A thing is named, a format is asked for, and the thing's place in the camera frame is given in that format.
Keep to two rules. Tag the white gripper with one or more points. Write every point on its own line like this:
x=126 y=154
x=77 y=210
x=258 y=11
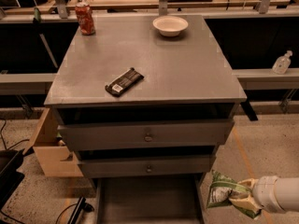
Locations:
x=263 y=192

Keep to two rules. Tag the green jalapeno chip bag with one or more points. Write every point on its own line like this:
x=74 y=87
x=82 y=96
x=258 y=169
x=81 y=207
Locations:
x=222 y=189

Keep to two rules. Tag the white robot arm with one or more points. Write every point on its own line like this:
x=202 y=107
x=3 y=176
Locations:
x=287 y=194

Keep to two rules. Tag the grey bottom drawer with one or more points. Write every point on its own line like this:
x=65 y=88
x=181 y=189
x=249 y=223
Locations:
x=161 y=199

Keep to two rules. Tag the grey drawer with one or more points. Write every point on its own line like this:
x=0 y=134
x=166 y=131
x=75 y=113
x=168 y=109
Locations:
x=145 y=135
x=161 y=199
x=174 y=165

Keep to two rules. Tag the grey top drawer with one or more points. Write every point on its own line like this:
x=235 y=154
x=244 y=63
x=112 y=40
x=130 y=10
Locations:
x=145 y=135

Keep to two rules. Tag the grey middle drawer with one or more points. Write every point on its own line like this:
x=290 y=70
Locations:
x=174 y=165

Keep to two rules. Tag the grey drawer cabinet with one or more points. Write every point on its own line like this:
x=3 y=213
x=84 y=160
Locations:
x=186 y=78

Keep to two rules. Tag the clear sanitizer pump bottle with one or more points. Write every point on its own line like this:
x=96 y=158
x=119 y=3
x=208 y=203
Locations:
x=282 y=63

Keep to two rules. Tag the black snack bar wrapper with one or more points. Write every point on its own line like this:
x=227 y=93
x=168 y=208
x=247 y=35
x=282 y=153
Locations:
x=124 y=82

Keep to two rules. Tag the black power strip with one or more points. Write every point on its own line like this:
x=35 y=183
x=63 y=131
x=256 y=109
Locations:
x=80 y=207

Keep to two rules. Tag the white paper bowl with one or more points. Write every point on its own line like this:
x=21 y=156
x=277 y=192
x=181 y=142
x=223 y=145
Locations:
x=170 y=26

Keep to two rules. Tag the wooden workbench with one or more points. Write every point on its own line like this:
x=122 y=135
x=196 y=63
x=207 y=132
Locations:
x=50 y=5

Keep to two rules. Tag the wooden box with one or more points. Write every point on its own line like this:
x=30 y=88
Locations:
x=53 y=156

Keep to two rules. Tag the black equipment case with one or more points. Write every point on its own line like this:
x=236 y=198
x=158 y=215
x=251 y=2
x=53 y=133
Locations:
x=10 y=178

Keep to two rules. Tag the red soda can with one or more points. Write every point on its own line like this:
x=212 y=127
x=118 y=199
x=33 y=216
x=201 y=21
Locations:
x=85 y=18

